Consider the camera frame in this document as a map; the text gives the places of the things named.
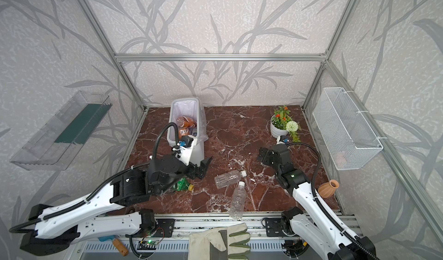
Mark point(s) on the white pot artificial flowers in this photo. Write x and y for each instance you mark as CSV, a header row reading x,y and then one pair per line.
x,y
283,124

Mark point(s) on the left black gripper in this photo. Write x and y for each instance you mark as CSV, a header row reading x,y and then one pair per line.
x,y
193,169

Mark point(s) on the clear acrylic wall shelf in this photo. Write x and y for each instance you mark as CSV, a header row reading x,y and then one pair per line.
x,y
57,143

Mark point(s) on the beige green work glove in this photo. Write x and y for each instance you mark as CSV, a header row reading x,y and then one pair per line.
x,y
222,243

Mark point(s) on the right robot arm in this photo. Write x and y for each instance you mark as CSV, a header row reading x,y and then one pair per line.
x,y
314,222

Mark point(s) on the clear bin liner bag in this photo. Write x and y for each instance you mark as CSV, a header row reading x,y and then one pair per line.
x,y
189,116

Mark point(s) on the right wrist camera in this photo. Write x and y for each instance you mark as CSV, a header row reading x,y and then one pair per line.
x,y
283,139

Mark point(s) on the white wire mesh basket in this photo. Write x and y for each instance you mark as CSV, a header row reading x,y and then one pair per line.
x,y
349,138

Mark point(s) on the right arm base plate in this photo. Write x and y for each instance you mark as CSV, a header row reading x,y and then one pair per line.
x,y
274,228

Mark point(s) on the clear bottle white cap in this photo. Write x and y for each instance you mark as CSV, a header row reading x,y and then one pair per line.
x,y
229,178
238,202

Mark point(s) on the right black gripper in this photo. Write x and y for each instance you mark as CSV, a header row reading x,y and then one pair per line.
x,y
270,157

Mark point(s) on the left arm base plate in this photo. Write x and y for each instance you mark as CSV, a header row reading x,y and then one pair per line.
x,y
165,228

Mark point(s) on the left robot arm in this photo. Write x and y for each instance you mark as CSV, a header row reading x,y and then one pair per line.
x,y
51,229

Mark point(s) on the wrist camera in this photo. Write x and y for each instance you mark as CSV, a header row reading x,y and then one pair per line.
x,y
184,150
283,139

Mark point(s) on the clear bottle white cap front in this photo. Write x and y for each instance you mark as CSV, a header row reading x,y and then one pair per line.
x,y
238,202

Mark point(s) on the green plastic bottle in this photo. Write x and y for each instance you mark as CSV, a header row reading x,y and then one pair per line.
x,y
183,185

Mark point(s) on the small terracotta vase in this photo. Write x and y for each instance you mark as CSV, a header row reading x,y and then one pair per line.
x,y
328,189

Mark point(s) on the teal clamp wooden handle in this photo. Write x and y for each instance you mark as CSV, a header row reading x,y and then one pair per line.
x,y
116,243

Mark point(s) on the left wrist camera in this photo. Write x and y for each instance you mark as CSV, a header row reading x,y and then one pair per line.
x,y
184,150

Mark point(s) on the white plastic trash bin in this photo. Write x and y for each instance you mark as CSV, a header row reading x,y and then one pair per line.
x,y
191,107

